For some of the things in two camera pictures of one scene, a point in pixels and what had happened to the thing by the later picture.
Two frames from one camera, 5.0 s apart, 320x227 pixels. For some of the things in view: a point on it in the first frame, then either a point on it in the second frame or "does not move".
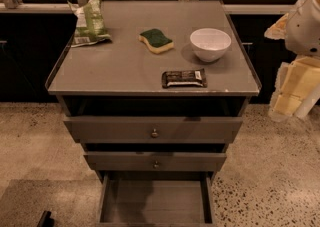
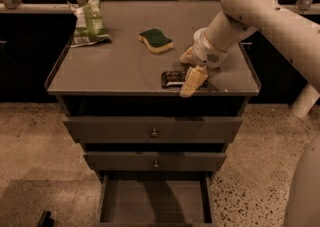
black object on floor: [45, 220] does not move
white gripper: [304, 27] -> [206, 52]
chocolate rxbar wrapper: [184, 78] does not move
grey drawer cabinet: [160, 101] does not move
